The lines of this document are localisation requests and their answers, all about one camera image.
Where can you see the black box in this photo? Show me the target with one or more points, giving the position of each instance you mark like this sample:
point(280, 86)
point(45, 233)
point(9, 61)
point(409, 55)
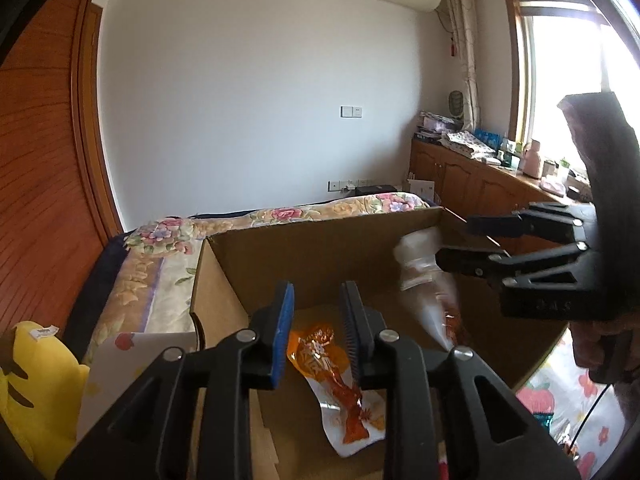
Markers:
point(375, 190)

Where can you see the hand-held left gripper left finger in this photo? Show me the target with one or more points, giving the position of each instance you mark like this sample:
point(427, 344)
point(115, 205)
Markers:
point(281, 340)

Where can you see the blue box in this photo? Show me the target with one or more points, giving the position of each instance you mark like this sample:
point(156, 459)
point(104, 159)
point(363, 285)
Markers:
point(487, 137)

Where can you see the white fruit print sheet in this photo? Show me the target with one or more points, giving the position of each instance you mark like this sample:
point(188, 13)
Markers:
point(130, 360)

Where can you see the wooden wardrobe door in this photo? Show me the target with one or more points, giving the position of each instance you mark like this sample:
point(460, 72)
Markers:
point(45, 185)

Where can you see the cardboard box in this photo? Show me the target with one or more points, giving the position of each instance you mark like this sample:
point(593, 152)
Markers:
point(310, 260)

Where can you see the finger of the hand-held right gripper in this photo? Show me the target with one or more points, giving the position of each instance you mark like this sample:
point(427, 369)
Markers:
point(500, 225)
point(465, 260)

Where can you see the clear plastic snack packet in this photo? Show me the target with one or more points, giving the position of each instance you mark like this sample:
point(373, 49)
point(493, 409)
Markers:
point(425, 305)

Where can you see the navy blue blanket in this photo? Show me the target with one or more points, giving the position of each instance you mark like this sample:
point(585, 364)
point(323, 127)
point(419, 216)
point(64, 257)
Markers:
point(90, 300)

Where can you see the yellow plush toy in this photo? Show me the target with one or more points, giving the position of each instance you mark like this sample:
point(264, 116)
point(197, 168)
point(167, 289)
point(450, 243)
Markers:
point(40, 400)

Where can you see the white orange snack packet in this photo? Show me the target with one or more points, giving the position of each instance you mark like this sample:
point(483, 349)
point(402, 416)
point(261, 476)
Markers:
point(320, 355)

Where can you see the white wall outlets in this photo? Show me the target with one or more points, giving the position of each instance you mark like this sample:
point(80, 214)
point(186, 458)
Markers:
point(334, 185)

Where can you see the patterned curtain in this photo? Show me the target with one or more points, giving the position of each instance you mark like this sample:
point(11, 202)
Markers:
point(462, 35)

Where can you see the person's right hand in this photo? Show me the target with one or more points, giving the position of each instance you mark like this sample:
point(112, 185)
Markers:
point(592, 350)

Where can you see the white carton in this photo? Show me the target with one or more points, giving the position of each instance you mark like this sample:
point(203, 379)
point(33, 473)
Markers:
point(422, 189)

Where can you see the stack of books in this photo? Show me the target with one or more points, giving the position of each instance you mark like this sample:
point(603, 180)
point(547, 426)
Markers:
point(435, 127)

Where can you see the floral blanket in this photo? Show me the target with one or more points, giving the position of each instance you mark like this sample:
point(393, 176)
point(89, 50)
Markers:
point(150, 270)

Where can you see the wooden frame window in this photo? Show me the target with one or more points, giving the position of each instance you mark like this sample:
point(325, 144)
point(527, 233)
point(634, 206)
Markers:
point(560, 85)

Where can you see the wooden cabinet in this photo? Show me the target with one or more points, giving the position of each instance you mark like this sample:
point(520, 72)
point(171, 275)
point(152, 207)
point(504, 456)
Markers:
point(460, 180)

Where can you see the folded patterned cloth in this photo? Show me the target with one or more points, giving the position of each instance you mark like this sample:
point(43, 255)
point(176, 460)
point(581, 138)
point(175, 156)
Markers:
point(470, 142)

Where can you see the red tassel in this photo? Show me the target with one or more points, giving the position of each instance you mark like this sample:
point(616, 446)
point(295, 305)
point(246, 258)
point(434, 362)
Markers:
point(454, 47)

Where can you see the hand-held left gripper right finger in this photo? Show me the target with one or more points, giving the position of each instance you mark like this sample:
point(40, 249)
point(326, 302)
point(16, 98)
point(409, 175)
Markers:
point(350, 330)

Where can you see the round green device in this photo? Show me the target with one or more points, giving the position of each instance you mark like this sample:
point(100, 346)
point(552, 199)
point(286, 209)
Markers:
point(456, 104)

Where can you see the white light switch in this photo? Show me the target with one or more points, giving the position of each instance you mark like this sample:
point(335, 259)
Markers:
point(351, 111)

